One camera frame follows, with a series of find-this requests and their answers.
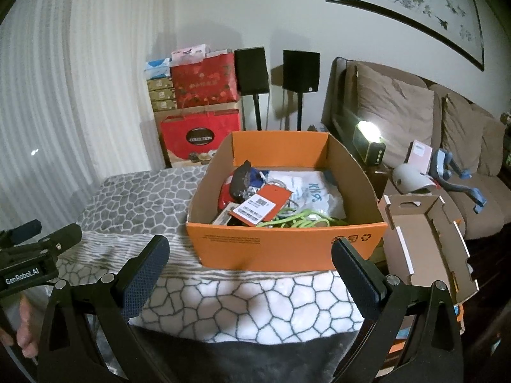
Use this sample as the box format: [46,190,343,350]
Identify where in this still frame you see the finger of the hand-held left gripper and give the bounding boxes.
[24,223,83,256]
[0,219,42,245]

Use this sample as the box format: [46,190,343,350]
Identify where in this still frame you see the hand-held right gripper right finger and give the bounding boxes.
[331,237,466,383]

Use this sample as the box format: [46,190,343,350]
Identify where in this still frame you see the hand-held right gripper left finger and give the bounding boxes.
[37,235,171,383]

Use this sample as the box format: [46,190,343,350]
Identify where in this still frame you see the orange cardboard box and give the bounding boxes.
[186,130,389,273]

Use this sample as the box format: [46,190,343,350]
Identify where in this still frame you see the green cord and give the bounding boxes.
[255,205,348,230]

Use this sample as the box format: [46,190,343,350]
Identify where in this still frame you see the white mask packet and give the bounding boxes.
[265,169,348,224]

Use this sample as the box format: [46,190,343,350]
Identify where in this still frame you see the orange barcode tag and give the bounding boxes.
[231,185,290,228]

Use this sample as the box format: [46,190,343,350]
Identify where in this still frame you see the red snack packet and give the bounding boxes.
[217,176,240,210]

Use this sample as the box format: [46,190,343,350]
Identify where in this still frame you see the black pouch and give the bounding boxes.
[229,161,253,204]

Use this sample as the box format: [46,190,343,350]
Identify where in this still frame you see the person's left hand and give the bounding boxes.
[0,295,41,362]

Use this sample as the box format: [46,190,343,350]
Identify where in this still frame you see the white brown cardboard tray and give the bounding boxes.
[377,193,480,312]

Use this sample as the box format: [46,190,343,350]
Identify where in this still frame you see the orange blue box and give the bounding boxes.
[453,303,467,336]

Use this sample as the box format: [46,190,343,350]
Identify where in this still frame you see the white helmet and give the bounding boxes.
[390,163,440,194]

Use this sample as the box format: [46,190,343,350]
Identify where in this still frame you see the lit lantern lamp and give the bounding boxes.
[353,121,387,165]

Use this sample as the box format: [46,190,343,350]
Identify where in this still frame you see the pink box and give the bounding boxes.
[408,139,433,172]

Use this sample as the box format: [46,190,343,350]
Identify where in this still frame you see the white curtain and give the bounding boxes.
[0,0,168,224]

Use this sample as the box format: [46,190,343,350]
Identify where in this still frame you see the blue grey toy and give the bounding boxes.
[429,148,488,214]

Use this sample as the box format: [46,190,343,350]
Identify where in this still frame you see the red chocolate gift bag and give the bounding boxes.
[161,112,236,168]

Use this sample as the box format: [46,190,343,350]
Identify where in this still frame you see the brown sofa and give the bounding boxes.
[321,56,511,240]

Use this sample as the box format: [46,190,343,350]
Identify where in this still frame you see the brown sofa cushion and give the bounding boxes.
[355,64,435,156]
[440,94,506,176]

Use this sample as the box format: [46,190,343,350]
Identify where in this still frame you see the blue tissue pack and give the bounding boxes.
[144,58,173,80]

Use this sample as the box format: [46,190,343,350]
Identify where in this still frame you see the red floral gift bag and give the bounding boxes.
[171,53,240,108]

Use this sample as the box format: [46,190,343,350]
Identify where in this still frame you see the pink white tissue pack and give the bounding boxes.
[172,44,209,64]

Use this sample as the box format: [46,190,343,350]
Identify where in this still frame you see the black speaker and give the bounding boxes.
[283,50,320,92]
[234,47,270,95]

